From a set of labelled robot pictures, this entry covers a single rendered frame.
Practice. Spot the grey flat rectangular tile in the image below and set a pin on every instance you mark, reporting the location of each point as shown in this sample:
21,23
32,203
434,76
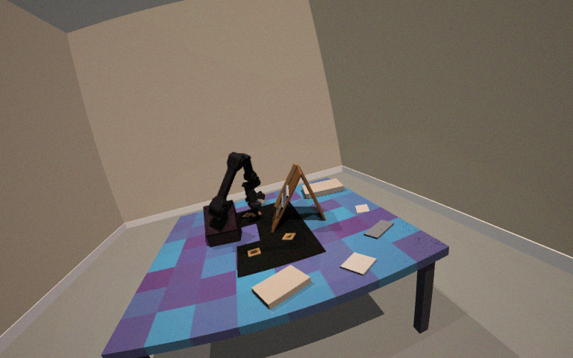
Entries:
379,229

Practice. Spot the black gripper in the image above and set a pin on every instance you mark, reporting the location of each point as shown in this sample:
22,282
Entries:
252,202

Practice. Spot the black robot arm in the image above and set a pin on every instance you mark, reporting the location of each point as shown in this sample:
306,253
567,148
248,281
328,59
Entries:
218,205

